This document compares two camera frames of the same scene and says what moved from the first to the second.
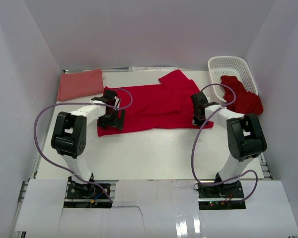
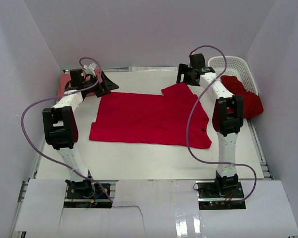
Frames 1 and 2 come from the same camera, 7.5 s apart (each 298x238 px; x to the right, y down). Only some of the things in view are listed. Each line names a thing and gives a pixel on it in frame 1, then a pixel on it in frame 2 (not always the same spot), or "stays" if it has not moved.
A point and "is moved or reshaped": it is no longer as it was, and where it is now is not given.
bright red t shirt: (168, 105) is moved or reshaped
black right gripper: (196, 122) to (182, 69)
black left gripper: (114, 123) to (109, 85)
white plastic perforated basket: (235, 66) stays
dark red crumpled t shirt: (247, 102) stays
